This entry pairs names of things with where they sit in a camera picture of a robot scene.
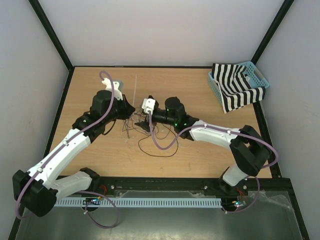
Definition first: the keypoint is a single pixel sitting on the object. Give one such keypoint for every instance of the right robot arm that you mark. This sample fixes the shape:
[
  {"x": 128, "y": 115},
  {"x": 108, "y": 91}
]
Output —
[{"x": 250, "y": 152}]

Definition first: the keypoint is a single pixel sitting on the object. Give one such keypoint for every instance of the light blue perforated basket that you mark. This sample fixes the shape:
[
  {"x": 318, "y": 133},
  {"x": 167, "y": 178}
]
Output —
[{"x": 256, "y": 79}]

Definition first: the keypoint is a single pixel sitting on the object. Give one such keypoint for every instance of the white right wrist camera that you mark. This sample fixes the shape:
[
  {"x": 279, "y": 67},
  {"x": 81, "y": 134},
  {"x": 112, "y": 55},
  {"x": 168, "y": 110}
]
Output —
[{"x": 148, "y": 105}]

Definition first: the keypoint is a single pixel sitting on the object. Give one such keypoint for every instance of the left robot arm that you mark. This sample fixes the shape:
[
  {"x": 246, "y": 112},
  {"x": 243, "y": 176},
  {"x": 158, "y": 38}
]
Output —
[{"x": 39, "y": 188}]

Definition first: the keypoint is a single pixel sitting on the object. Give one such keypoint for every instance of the light blue slotted cable duct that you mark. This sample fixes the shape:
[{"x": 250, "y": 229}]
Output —
[{"x": 140, "y": 202}]

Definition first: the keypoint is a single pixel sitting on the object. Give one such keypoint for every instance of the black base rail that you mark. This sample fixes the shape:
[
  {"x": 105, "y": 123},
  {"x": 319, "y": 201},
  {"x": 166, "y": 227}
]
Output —
[{"x": 210, "y": 186}]

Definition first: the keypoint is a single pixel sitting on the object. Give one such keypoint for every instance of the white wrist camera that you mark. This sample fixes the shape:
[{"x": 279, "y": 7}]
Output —
[
  {"x": 148, "y": 105},
  {"x": 116, "y": 86}
]

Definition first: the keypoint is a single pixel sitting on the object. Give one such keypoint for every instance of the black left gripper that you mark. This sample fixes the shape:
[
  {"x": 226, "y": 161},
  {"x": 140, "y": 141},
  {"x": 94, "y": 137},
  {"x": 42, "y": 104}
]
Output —
[{"x": 127, "y": 109}]

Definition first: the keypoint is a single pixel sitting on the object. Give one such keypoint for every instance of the black white striped cloth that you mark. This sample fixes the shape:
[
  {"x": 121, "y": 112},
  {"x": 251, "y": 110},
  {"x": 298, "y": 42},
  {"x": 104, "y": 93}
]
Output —
[{"x": 234, "y": 87}]

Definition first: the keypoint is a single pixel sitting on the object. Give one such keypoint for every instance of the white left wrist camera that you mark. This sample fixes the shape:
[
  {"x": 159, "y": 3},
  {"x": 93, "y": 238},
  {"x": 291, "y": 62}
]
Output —
[{"x": 116, "y": 86}]

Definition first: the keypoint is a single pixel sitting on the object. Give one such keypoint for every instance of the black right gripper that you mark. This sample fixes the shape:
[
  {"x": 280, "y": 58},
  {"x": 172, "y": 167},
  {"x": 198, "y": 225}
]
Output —
[{"x": 145, "y": 125}]

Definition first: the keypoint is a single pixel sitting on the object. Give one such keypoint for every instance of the black cage frame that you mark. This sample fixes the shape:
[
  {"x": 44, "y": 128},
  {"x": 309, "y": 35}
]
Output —
[{"x": 277, "y": 181}]

